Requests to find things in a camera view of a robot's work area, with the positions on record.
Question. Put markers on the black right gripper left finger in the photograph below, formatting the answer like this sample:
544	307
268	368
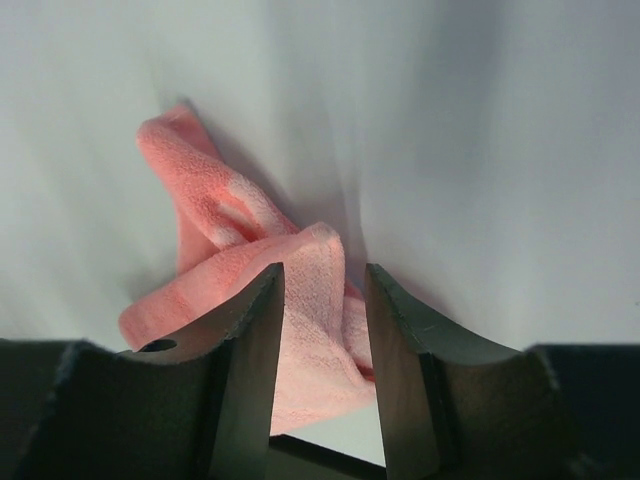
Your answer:
194	404

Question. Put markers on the pink white striped towel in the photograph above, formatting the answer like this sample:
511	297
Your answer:
228	232

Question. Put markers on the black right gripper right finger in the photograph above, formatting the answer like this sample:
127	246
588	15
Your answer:
455	405

